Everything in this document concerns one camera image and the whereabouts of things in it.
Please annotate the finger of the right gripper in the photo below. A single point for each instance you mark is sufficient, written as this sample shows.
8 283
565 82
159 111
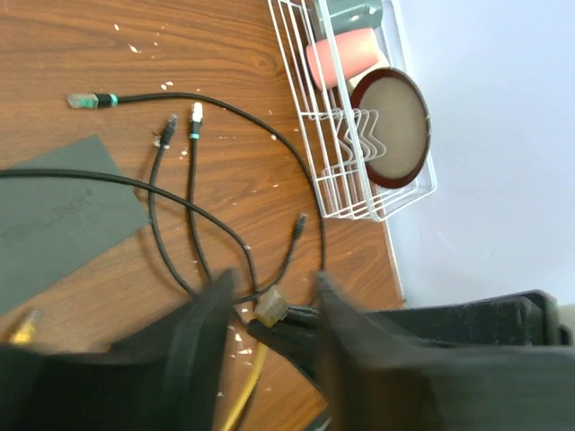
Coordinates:
528 318

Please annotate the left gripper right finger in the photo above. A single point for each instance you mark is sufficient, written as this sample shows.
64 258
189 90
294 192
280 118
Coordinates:
373 377

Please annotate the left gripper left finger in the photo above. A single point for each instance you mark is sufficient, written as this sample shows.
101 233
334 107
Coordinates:
190 342

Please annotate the black network switch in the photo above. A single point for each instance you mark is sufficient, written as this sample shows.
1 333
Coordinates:
51 227

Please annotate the dark brown plate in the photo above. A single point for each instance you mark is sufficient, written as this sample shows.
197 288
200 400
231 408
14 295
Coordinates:
402 126

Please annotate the pink cup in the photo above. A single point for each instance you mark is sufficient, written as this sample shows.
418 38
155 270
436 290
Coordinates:
358 51

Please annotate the grey-green mug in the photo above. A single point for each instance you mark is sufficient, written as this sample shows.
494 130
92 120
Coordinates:
345 15

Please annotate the black cable teal plugs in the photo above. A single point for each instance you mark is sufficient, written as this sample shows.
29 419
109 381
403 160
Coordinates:
94 101

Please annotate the white wire dish rack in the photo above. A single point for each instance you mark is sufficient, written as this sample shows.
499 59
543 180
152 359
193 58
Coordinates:
338 138

